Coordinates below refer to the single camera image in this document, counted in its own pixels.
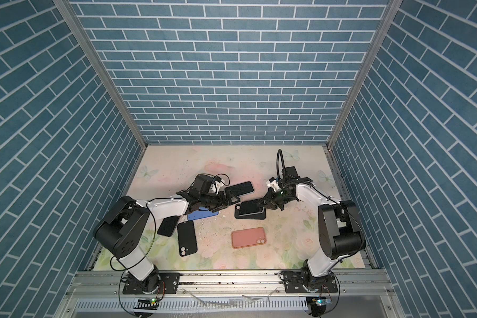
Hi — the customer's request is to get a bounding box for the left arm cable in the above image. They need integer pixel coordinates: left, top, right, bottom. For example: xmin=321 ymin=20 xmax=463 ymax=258
xmin=109 ymin=173 xmax=231 ymax=315

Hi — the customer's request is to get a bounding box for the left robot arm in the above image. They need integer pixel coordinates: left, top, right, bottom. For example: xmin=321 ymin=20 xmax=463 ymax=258
xmin=94 ymin=189 xmax=240 ymax=282

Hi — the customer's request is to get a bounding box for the pink phone case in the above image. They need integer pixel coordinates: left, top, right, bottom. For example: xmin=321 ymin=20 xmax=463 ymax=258
xmin=231 ymin=227 xmax=267 ymax=249

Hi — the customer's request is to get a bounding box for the white slotted cable duct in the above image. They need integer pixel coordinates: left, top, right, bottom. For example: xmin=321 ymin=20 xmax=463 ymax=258
xmin=76 ymin=297 xmax=308 ymax=313

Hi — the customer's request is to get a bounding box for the aluminium front rail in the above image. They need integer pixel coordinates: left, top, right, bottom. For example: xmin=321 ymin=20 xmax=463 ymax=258
xmin=66 ymin=268 xmax=395 ymax=298

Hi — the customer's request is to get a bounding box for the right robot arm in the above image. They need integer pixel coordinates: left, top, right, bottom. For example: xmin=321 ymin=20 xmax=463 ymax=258
xmin=261 ymin=178 xmax=366 ymax=282

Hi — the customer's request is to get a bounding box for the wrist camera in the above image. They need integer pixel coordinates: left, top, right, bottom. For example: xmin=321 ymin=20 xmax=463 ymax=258
xmin=266 ymin=166 xmax=299 ymax=192
xmin=189 ymin=174 xmax=225 ymax=196

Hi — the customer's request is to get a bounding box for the black phone purple edge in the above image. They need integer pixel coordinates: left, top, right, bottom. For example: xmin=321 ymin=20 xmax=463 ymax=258
xmin=225 ymin=181 xmax=254 ymax=197

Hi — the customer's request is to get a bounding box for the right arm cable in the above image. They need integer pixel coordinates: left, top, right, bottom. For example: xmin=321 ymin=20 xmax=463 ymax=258
xmin=275 ymin=148 xmax=366 ymax=263

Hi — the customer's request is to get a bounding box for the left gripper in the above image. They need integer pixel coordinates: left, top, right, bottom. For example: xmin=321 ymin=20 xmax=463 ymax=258
xmin=199 ymin=189 xmax=241 ymax=212

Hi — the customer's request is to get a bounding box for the black phone far left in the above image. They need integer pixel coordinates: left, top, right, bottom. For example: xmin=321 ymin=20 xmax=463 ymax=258
xmin=157 ymin=215 xmax=180 ymax=237

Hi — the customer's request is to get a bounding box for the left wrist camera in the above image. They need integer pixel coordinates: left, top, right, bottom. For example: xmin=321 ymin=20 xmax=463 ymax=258
xmin=189 ymin=174 xmax=225 ymax=196

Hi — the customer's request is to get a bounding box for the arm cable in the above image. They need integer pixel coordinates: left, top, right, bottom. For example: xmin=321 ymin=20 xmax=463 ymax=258
xmin=109 ymin=173 xmax=231 ymax=315
xmin=275 ymin=148 xmax=366 ymax=263

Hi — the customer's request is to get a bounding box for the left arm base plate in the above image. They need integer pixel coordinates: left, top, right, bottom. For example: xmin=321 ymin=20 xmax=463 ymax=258
xmin=121 ymin=272 xmax=181 ymax=295

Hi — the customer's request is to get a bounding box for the blue phone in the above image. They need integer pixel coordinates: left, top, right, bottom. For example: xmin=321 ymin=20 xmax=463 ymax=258
xmin=188 ymin=209 xmax=219 ymax=221

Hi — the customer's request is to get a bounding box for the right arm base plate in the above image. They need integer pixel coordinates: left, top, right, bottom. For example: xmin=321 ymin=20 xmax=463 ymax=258
xmin=278 ymin=269 xmax=339 ymax=294

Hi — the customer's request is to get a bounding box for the black phone case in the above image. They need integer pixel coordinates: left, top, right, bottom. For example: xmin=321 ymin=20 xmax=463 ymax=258
xmin=235 ymin=199 xmax=266 ymax=220
xmin=177 ymin=221 xmax=197 ymax=257

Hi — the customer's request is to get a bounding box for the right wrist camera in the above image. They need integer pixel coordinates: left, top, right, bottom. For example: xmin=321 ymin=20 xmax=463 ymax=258
xmin=266 ymin=166 xmax=299 ymax=192

